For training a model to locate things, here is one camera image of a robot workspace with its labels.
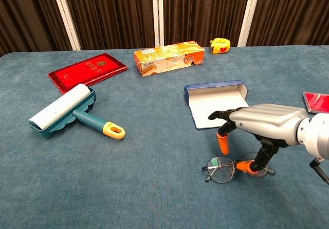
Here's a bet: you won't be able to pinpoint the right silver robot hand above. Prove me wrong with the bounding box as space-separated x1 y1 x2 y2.
207 103 310 176

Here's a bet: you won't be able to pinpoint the round wire eyeglasses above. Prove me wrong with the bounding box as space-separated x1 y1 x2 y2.
201 151 276 184

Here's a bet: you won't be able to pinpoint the red ink pad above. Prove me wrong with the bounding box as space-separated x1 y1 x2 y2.
302 91 329 116

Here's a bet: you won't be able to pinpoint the yellow tape measure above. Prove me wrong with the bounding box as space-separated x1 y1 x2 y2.
209 37 231 55

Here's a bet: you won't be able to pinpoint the dark brown curtain panel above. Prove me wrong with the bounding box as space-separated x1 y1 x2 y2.
61 0 156 51
246 0 329 47
0 0 73 57
162 0 252 47

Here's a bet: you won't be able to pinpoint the orange cardboard box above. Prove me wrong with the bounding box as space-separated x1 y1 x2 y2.
133 41 206 78

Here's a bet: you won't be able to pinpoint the teal felt table cover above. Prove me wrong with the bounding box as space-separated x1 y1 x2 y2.
0 45 329 229

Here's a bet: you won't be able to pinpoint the red certificate book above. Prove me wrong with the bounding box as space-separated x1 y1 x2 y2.
48 52 129 95

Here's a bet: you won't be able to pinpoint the teal lint roller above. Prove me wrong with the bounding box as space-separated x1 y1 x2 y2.
28 83 126 140

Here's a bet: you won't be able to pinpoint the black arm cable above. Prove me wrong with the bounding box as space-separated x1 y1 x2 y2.
309 157 329 185

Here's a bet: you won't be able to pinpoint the white screen frame post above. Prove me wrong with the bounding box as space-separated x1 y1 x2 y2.
50 0 82 51
152 0 165 47
236 0 263 47

